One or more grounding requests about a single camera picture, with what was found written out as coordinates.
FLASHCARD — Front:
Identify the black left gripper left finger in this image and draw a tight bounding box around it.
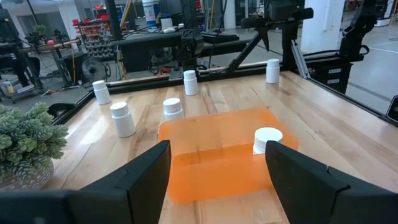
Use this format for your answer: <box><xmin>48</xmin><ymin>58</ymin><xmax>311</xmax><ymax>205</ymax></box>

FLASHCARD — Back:
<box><xmin>68</xmin><ymin>139</ymin><xmax>172</xmax><ymax>224</ymax></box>

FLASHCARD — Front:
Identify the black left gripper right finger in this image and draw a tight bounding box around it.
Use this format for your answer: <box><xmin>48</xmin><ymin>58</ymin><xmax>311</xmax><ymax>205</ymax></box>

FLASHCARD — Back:
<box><xmin>265</xmin><ymin>140</ymin><xmax>368</xmax><ymax>224</ymax></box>

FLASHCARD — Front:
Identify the white pill bottle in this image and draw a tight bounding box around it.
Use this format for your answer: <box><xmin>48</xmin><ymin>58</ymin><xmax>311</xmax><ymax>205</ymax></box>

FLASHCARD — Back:
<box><xmin>92</xmin><ymin>80</ymin><xmax>112</xmax><ymax>106</ymax></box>
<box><xmin>252</xmin><ymin>126</ymin><xmax>284</xmax><ymax>156</ymax></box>
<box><xmin>266</xmin><ymin>58</ymin><xmax>281</xmax><ymax>85</ymax></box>
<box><xmin>109</xmin><ymin>101</ymin><xmax>137</xmax><ymax>139</ymax></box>
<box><xmin>183</xmin><ymin>70</ymin><xmax>200</xmax><ymax>96</ymax></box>
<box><xmin>162</xmin><ymin>97</ymin><xmax>185</xmax><ymax>122</ymax></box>

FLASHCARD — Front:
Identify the orange translucent plastic basket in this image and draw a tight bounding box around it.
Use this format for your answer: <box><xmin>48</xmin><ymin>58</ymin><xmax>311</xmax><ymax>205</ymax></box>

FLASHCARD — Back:
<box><xmin>157</xmin><ymin>107</ymin><xmax>300</xmax><ymax>205</ymax></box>

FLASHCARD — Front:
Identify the black equipment cabinet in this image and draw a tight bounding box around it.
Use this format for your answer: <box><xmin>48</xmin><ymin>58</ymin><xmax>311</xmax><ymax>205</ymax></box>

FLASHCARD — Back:
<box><xmin>306</xmin><ymin>55</ymin><xmax>355</xmax><ymax>95</ymax></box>

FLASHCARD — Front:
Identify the green succulent in patterned pot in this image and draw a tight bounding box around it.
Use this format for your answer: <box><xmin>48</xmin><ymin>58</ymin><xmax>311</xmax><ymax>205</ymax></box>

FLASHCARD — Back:
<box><xmin>0</xmin><ymin>101</ymin><xmax>70</xmax><ymax>191</ymax></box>

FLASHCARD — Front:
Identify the black floor fan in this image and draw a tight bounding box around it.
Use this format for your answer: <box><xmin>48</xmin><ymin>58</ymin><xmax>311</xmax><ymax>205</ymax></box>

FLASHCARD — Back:
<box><xmin>81</xmin><ymin>56</ymin><xmax>108</xmax><ymax>83</ymax></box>

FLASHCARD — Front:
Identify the black desk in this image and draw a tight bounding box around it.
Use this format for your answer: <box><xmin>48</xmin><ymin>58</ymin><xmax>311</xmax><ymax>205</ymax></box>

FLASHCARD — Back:
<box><xmin>109</xmin><ymin>30</ymin><xmax>259</xmax><ymax>74</ymax></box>

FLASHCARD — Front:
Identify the red parts bin rack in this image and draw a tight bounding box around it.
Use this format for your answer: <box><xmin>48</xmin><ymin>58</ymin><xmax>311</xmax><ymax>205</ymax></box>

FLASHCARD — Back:
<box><xmin>72</xmin><ymin>17</ymin><xmax>116</xmax><ymax>60</ymax></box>

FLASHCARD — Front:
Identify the wooden workbench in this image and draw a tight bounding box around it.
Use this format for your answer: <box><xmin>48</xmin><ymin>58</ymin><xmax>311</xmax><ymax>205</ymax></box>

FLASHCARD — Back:
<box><xmin>17</xmin><ymin>39</ymin><xmax>82</xmax><ymax>94</ymax></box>

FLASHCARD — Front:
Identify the black aluminium table frame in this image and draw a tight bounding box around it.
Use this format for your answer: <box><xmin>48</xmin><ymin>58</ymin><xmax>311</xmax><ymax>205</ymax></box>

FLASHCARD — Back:
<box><xmin>49</xmin><ymin>18</ymin><xmax>398</xmax><ymax>127</ymax></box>

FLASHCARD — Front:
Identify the black table-level camera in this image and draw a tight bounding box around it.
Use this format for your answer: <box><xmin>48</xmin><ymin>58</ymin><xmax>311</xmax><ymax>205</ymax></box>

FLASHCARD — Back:
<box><xmin>386</xmin><ymin>95</ymin><xmax>398</xmax><ymax>123</ymax></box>

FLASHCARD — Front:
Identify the black post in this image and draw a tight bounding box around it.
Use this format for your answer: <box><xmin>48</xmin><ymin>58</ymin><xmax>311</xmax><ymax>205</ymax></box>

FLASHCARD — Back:
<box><xmin>104</xmin><ymin>0</ymin><xmax>124</xmax><ymax>41</ymax></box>

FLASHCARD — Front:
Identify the black camera on mount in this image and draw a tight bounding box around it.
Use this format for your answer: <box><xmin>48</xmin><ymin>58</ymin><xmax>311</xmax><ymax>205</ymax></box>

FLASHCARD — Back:
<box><xmin>267</xmin><ymin>0</ymin><xmax>315</xmax><ymax>22</ymax></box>

